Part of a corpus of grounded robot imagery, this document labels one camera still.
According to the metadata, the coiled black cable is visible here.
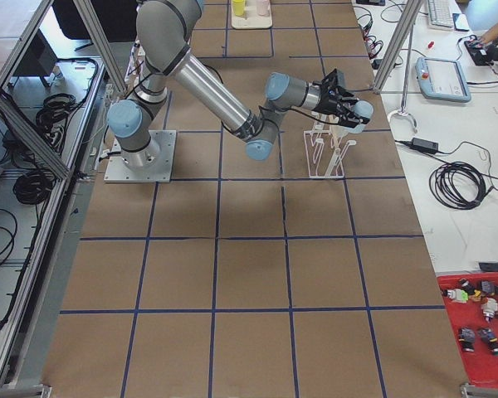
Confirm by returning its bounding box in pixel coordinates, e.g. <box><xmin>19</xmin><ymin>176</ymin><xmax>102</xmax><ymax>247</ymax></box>
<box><xmin>429</xmin><ymin>161</ymin><xmax>487</xmax><ymax>209</ymax></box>

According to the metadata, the yellow plastic cup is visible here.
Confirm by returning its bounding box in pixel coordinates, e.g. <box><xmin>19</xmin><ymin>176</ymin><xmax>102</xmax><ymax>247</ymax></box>
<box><xmin>231</xmin><ymin>0</ymin><xmax>246</xmax><ymax>17</ymax></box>

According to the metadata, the aluminium frame post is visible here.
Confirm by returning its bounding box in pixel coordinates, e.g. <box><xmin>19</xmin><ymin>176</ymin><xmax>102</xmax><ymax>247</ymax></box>
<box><xmin>373</xmin><ymin>0</ymin><xmax>423</xmax><ymax>94</ymax></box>

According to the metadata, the black power adapter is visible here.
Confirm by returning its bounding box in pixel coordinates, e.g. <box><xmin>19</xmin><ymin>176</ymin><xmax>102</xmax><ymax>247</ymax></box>
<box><xmin>410</xmin><ymin>138</ymin><xmax>439</xmax><ymax>154</ymax></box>

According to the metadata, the red parts bin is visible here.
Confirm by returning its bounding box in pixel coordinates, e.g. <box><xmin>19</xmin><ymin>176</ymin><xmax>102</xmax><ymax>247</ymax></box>
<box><xmin>437</xmin><ymin>272</ymin><xmax>498</xmax><ymax>388</ymax></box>

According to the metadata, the blue teach pendant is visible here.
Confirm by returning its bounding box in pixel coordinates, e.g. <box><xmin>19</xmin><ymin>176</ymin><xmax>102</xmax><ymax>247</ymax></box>
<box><xmin>415</xmin><ymin>56</ymin><xmax>471</xmax><ymax>103</ymax></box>

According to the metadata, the light blue cup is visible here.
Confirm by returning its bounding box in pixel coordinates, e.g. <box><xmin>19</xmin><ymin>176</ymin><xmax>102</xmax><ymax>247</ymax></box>
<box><xmin>349</xmin><ymin>100</ymin><xmax>374</xmax><ymax>133</ymax></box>

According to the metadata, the white wire cup rack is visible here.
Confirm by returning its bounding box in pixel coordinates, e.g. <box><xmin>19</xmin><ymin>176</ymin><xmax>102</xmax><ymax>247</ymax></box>
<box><xmin>303</xmin><ymin>122</ymin><xmax>357</xmax><ymax>180</ymax></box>

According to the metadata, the white keyboard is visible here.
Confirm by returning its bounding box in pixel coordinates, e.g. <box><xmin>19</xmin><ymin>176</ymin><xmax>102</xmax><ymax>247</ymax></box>
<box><xmin>425</xmin><ymin>0</ymin><xmax>454</xmax><ymax>30</ymax></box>

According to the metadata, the pink plastic cup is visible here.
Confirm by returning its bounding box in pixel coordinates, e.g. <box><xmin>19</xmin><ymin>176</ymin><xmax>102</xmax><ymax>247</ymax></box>
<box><xmin>256</xmin><ymin>0</ymin><xmax>271</xmax><ymax>17</ymax></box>

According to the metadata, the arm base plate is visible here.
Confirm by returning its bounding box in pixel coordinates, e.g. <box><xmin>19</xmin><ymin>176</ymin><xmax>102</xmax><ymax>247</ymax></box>
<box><xmin>105</xmin><ymin>130</ymin><xmax>177</xmax><ymax>183</ymax></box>

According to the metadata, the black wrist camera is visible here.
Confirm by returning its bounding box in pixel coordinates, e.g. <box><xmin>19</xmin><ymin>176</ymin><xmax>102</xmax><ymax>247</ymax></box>
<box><xmin>321</xmin><ymin>69</ymin><xmax>346</xmax><ymax>90</ymax></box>

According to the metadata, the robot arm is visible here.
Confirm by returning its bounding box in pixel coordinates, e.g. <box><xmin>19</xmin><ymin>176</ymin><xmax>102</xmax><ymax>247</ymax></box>
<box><xmin>107</xmin><ymin>1</ymin><xmax>374</xmax><ymax>170</ymax></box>

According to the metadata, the cream plastic tray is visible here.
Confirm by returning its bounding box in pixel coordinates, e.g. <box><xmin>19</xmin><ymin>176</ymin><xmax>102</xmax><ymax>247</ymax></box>
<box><xmin>231</xmin><ymin>1</ymin><xmax>273</xmax><ymax>30</ymax></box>

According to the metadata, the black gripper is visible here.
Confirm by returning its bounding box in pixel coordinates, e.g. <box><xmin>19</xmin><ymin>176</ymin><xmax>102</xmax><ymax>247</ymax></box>
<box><xmin>313</xmin><ymin>80</ymin><xmax>368</xmax><ymax>129</ymax></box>

